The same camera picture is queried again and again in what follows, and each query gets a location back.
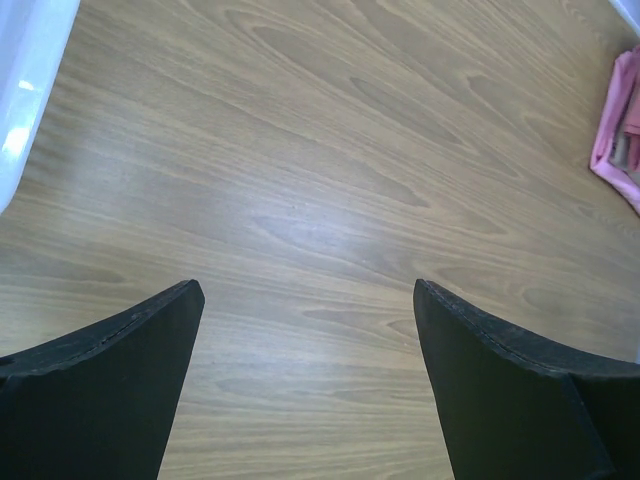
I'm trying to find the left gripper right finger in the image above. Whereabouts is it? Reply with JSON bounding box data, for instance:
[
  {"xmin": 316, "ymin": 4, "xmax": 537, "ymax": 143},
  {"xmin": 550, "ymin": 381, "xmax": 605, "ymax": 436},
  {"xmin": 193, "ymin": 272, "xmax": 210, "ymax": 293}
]
[{"xmin": 413, "ymin": 280, "xmax": 639, "ymax": 479}]

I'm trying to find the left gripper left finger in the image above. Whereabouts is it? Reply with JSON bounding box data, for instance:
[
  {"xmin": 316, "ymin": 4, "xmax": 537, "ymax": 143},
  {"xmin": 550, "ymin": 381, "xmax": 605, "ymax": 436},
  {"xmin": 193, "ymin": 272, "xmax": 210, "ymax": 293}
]
[{"xmin": 1, "ymin": 280, "xmax": 205, "ymax": 479}]

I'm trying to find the folded bright pink shirt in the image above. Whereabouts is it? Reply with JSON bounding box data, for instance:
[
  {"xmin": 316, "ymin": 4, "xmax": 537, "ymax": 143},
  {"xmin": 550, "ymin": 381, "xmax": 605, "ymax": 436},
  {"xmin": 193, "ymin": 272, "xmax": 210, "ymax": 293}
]
[{"xmin": 589, "ymin": 46, "xmax": 639, "ymax": 214}]

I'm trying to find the white perforated plastic basket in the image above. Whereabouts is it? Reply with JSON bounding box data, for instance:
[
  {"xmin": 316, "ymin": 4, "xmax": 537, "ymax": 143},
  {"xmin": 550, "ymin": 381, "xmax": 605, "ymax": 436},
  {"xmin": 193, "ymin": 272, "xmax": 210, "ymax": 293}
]
[{"xmin": 0, "ymin": 0, "xmax": 80, "ymax": 209}]

